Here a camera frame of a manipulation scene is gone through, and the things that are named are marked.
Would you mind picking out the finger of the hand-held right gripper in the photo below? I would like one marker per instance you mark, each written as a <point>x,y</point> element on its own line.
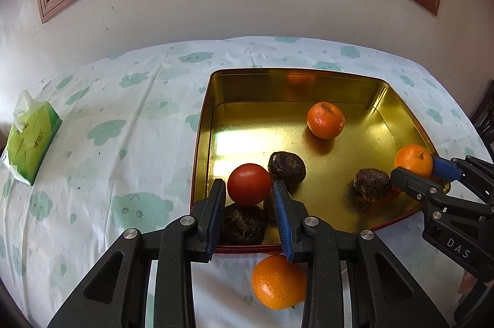
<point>405,177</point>
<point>444,167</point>

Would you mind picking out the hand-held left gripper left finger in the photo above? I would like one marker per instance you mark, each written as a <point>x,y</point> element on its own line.
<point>218,220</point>

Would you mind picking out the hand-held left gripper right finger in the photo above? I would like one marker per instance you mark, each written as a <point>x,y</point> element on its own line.
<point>283,223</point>

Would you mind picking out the small orange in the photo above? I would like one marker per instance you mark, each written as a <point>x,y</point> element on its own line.
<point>413,160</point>

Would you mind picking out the dark passion fruit front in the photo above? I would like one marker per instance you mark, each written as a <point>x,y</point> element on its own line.
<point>243,225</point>

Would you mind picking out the dark passion fruit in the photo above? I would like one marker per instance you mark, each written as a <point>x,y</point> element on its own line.
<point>243,225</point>
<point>372,184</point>

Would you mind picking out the red tomato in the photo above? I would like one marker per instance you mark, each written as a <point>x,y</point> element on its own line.
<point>249,184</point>

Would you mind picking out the gold metal tray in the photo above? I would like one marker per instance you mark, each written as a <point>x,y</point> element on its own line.
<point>239,127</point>

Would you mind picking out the large orange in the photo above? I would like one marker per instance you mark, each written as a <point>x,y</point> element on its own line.
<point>325,120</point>

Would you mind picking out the person's right hand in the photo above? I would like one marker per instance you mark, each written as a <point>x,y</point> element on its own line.
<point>466,281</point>

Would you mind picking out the medium orange with stem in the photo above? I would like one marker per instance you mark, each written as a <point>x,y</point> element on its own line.
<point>279,282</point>

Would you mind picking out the cloud print tablecloth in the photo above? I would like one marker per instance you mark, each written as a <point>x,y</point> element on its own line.
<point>115,166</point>

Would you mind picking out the green tissue pack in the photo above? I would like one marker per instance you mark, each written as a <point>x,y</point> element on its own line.
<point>31,142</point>

